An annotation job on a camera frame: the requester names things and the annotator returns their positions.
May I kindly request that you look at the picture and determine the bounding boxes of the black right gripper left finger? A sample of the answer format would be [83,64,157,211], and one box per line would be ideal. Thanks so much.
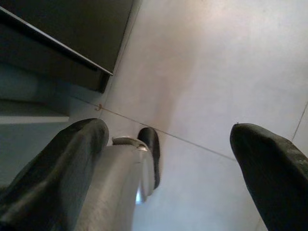
[0,118,109,231]

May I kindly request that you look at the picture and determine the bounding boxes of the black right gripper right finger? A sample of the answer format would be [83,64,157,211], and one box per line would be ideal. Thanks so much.
[230,123,308,231]

